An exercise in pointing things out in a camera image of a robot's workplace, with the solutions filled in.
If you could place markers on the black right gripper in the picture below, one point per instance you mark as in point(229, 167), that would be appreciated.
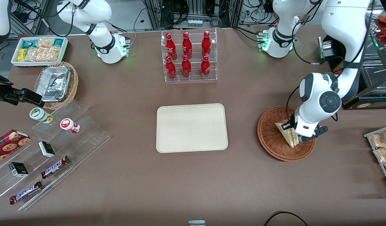
point(2, 91)

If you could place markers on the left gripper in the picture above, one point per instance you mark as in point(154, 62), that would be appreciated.
point(293, 121)

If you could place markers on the triangle sandwich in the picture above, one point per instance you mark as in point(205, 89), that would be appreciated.
point(285, 133)

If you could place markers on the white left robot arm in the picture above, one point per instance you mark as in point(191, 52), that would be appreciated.
point(343, 25)

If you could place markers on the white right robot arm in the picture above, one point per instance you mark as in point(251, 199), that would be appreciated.
point(101, 40)

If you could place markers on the round brown wicker basket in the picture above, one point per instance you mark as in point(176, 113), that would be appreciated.
point(271, 141)

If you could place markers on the tan wicker basket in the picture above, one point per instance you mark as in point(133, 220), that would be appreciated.
point(73, 88)

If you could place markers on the cream plastic tray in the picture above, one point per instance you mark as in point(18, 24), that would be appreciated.
point(192, 128)

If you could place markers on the white snack bin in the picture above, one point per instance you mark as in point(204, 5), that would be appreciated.
point(15, 61)

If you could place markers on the yellow snack packet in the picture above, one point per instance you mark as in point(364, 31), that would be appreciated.
point(21, 55)

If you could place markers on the green lid yogurt cup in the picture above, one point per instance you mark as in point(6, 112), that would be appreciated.
point(39, 114)

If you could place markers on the aluminium foil container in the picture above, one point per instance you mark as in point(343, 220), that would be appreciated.
point(53, 83)

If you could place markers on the clear cracker bag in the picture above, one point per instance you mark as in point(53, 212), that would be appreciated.
point(42, 54)
point(46, 42)

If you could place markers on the teal snack packet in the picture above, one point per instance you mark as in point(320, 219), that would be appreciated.
point(58, 42)
point(29, 43)

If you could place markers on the red cookie box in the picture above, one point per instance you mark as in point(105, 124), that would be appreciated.
point(7, 146)

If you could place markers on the red lid yogurt cup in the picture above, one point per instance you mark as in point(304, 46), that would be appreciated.
point(68, 124)

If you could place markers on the small black box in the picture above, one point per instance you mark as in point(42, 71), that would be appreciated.
point(18, 169)
point(46, 149)

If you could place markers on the clear bag of snacks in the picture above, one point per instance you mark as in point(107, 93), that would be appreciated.
point(384, 154)
point(380, 139)

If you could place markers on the clear acrylic stepped stand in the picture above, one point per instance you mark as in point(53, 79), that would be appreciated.
point(86, 135)

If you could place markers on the snickers chocolate bar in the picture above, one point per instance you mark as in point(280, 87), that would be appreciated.
point(25, 191)
point(54, 166)

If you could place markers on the red cola bottle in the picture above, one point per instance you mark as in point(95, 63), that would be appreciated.
point(170, 46)
point(205, 66)
point(206, 43)
point(171, 68)
point(186, 67)
point(187, 44)

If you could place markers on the clear acrylic bottle rack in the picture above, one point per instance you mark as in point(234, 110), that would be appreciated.
point(194, 78)

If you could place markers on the small grey device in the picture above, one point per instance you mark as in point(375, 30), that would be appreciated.
point(196, 223)

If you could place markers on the metal frame equipment rack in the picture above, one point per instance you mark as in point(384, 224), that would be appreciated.
point(196, 9)

